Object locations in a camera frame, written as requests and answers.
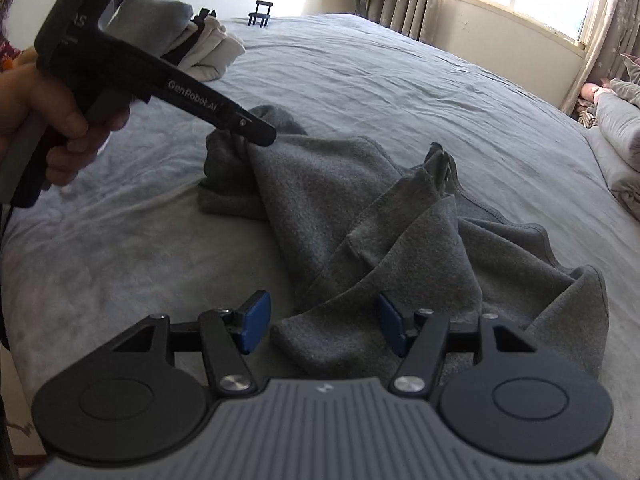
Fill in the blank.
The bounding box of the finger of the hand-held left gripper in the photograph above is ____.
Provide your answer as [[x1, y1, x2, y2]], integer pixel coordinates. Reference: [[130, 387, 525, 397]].
[[212, 106, 279, 149]]

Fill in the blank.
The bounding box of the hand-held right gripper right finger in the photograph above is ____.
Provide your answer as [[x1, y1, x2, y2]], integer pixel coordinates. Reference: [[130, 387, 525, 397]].
[[377, 292, 543, 396]]

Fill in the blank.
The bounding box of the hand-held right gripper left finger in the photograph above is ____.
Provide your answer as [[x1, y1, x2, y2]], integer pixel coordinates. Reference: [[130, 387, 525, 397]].
[[102, 290, 273, 396]]

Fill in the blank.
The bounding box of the grey fleece garment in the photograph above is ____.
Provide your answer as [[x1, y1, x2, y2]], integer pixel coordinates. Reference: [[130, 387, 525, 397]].
[[197, 105, 611, 381]]

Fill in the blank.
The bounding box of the person's left hand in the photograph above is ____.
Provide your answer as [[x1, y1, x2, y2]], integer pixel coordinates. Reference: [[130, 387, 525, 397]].
[[0, 62, 132, 188]]

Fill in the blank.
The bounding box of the grey folded garment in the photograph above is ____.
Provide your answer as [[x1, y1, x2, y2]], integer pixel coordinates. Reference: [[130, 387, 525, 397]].
[[107, 0, 194, 57]]

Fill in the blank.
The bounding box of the white folded garment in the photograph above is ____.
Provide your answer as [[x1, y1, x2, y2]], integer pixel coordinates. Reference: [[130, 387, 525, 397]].
[[187, 32, 247, 83]]

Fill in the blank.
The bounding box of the cream folded garment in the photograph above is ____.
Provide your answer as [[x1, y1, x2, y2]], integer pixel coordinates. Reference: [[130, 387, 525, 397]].
[[177, 14, 228, 68]]

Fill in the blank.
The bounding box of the black folded garment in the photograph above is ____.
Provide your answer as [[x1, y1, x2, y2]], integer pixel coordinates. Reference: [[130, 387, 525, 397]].
[[162, 7, 212, 61]]

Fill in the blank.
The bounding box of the small black phone stand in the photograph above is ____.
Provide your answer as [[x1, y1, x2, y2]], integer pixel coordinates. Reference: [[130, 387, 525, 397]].
[[247, 0, 273, 27]]

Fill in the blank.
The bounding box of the bed with grey sheet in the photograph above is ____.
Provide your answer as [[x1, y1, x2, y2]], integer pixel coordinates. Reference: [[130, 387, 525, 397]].
[[0, 12, 640, 480]]

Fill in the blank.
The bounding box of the grey star-print curtain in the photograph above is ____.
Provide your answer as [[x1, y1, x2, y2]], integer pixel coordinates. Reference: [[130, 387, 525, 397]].
[[560, 0, 640, 116], [390, 0, 442, 43]]

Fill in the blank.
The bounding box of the folded grey quilt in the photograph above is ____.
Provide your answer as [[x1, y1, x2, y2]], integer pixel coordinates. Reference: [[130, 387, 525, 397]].
[[585, 91, 640, 207]]

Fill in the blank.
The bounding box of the grey pillow with pink trim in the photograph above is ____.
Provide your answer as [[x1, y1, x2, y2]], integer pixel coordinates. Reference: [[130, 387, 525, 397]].
[[607, 51, 640, 106]]

